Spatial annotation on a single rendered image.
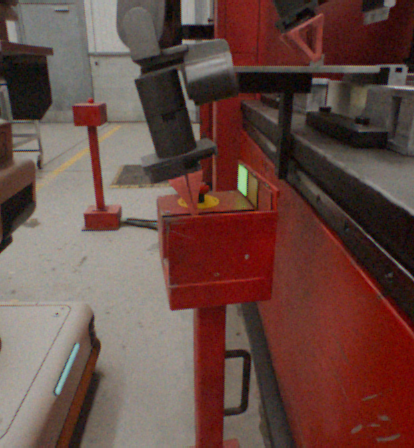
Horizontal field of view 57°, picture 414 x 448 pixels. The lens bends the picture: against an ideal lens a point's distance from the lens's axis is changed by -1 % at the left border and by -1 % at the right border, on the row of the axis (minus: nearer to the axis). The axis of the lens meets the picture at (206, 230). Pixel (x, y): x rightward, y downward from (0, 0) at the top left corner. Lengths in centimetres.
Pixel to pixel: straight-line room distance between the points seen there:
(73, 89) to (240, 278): 778
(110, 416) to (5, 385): 37
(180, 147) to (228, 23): 120
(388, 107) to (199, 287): 43
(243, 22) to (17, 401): 146
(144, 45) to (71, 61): 774
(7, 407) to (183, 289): 62
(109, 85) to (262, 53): 656
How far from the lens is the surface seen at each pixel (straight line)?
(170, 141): 51
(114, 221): 260
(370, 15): 91
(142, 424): 131
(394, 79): 77
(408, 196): 44
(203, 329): 71
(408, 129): 66
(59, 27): 831
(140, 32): 50
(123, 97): 806
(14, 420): 103
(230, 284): 58
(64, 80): 829
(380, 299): 46
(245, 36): 168
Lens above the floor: 100
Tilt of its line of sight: 23 degrees down
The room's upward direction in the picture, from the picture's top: straight up
